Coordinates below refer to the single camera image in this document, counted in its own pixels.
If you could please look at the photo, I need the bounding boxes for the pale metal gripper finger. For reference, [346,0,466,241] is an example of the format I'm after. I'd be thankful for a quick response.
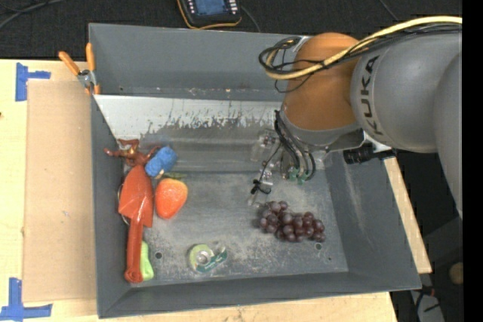
[250,130,279,164]
[247,167,275,207]

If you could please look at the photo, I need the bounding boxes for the grey metal bin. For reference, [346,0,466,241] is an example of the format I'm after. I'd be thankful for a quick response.
[87,22,423,320]

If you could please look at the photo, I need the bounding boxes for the purple toy grapes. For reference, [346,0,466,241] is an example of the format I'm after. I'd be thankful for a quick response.
[257,200,327,244]

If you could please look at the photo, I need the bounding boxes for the orange toy strawberry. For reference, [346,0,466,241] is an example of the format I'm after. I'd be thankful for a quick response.
[154,172,189,220]

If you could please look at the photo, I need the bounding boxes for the green tape dispenser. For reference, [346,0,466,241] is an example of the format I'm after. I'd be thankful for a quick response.
[187,243,229,274]

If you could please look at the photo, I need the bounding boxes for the blue toy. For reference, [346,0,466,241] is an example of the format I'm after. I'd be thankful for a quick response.
[144,146,179,179]

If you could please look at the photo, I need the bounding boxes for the red toy shovel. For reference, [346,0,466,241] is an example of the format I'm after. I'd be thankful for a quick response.
[117,163,155,284]

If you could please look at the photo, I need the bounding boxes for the red-brown toy animal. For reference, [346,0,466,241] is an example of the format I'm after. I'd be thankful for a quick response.
[103,138,162,167]

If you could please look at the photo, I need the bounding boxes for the light green toy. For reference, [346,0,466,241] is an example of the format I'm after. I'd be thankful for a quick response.
[140,240,155,281]

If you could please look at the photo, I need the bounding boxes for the brown cardboard board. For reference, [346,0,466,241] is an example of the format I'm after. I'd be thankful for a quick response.
[21,78,99,305]

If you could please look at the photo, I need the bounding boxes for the black cylinder on white bracket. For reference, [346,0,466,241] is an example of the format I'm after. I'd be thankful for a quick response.
[328,132,396,166]

